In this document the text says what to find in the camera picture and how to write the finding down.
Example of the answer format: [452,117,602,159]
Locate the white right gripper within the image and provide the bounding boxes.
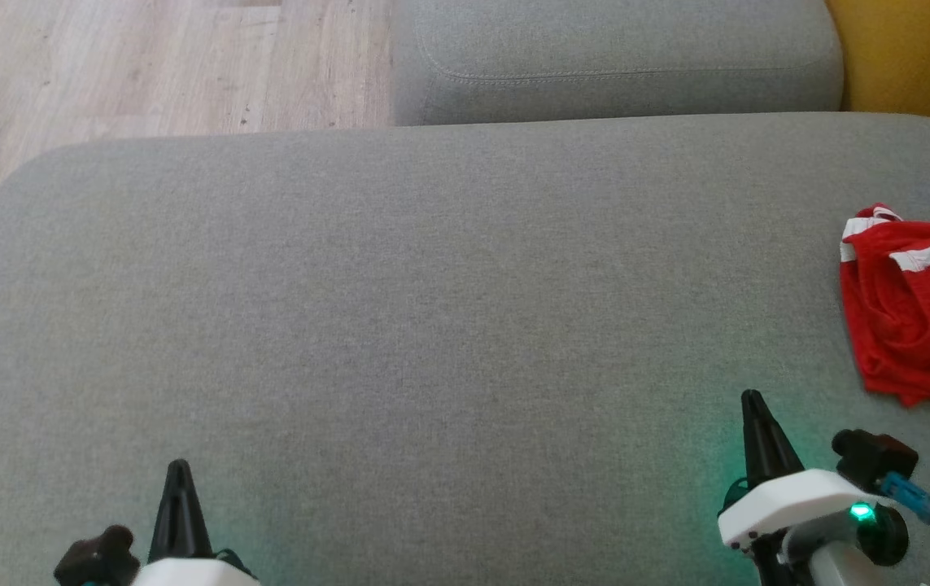
[717,389,910,586]

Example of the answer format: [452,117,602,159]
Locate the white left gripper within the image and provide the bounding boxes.
[130,458,263,586]

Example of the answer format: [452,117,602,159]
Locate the red shorts with white stripe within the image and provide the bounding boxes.
[841,221,930,409]

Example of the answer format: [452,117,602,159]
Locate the large grey sofa seat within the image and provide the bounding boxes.
[0,112,930,586]

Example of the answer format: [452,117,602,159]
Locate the small grey sofa cushion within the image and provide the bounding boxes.
[391,0,846,128]

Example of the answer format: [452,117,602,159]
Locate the blue right camera connector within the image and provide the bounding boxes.
[880,472,930,527]

